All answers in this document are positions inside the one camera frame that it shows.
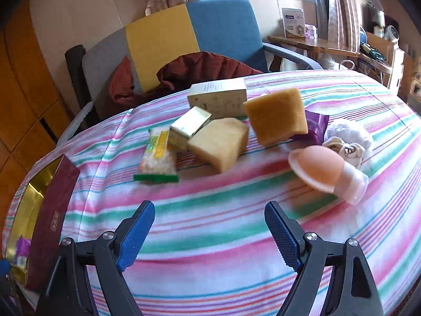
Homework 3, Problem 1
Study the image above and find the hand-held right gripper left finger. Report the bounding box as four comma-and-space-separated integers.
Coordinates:
36, 200, 156, 316

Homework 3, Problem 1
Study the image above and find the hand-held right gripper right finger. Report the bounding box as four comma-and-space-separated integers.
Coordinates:
264, 201, 385, 316

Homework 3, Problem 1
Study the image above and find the green yellow snack packet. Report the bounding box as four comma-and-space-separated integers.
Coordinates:
133, 128, 180, 184

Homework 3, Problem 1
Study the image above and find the pale yellow sponge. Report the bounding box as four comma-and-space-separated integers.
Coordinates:
187, 117, 249, 174

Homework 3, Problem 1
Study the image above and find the purple snack packet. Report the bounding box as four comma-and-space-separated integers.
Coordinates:
289, 110, 330, 145
16, 235, 32, 258

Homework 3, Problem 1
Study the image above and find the dark yellow sponge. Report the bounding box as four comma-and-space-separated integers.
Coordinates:
243, 88, 309, 147

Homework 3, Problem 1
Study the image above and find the striped blanket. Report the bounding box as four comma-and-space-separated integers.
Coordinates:
2, 69, 421, 316

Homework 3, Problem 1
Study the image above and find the small gold carton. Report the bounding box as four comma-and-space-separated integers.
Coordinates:
168, 106, 213, 150

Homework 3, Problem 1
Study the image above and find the small white bottle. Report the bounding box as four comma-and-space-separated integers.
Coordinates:
322, 118, 374, 168

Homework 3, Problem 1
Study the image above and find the large beige carton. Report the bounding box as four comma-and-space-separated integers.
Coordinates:
187, 78, 248, 120

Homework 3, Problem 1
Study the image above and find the wooden wardrobe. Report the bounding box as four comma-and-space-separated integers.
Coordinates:
0, 3, 71, 211

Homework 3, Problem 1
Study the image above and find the black chair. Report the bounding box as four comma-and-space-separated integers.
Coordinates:
65, 44, 99, 126

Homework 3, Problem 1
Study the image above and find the dark red jacket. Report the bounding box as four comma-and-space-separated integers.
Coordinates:
104, 51, 264, 116

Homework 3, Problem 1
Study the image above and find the white plastic bag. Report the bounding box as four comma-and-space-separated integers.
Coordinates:
319, 53, 356, 71

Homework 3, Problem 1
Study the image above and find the wooden desk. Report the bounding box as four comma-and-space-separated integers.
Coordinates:
267, 34, 360, 70

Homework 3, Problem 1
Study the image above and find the grey yellow blue armchair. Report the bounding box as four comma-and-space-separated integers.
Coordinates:
56, 0, 324, 145

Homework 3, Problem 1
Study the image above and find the white shelf unit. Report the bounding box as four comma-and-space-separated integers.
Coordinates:
360, 31, 405, 89

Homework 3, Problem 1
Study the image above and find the white blue carton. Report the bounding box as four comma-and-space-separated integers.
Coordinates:
282, 7, 306, 38

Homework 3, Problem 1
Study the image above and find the small white fan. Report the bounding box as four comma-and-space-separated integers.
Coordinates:
383, 24, 400, 42

